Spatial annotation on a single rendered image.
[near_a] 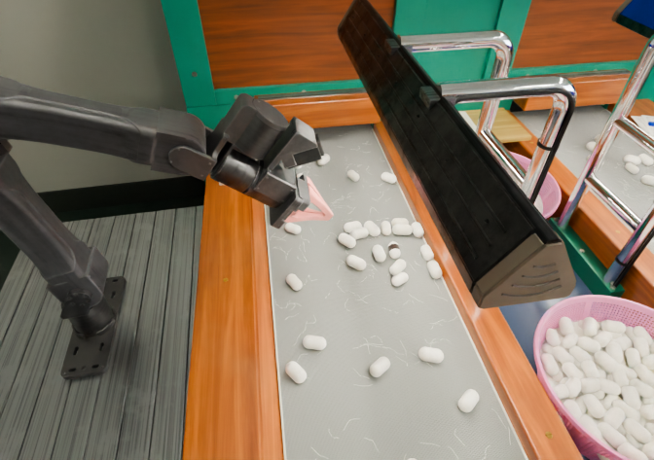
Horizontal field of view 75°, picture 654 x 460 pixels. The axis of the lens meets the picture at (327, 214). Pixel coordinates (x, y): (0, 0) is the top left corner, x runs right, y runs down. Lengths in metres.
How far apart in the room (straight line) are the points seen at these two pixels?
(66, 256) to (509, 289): 0.59
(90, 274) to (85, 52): 1.28
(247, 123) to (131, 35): 1.31
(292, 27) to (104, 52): 1.01
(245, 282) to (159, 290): 0.22
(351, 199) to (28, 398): 0.65
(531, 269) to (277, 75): 0.83
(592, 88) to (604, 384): 0.79
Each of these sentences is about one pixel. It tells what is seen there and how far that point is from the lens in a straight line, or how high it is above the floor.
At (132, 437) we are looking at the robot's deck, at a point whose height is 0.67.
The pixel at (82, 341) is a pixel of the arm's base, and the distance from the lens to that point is 0.86.
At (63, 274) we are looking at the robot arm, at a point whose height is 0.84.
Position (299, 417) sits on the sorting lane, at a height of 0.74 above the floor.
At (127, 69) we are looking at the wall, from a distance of 1.89.
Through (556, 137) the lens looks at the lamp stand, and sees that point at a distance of 0.59.
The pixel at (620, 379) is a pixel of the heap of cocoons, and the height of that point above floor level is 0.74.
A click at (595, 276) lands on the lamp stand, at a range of 0.94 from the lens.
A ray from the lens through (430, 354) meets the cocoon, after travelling 0.66.
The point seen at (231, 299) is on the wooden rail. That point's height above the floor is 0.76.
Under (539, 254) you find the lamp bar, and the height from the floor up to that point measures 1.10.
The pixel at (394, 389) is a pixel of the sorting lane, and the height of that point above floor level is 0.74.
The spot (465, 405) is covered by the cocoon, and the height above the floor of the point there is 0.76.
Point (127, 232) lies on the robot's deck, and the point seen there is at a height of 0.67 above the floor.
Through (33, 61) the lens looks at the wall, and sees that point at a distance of 1.97.
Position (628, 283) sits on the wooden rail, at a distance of 0.93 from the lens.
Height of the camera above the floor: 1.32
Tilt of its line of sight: 42 degrees down
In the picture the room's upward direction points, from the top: straight up
